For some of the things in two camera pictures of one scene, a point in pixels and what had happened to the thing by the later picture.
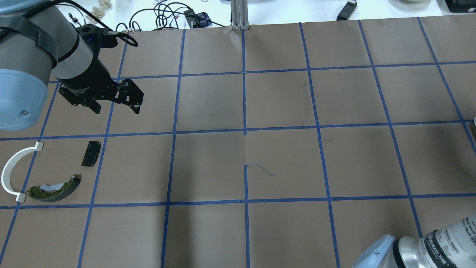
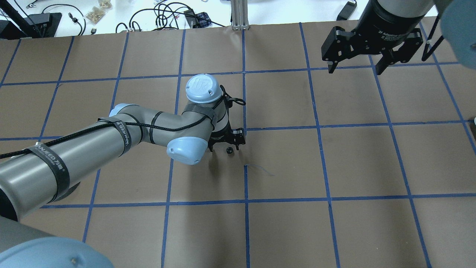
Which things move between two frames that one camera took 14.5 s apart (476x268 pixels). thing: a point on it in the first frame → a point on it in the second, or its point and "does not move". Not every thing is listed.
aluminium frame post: x=240 y=15 does not move
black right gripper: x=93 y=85 → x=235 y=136
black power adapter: x=347 y=11 does not move
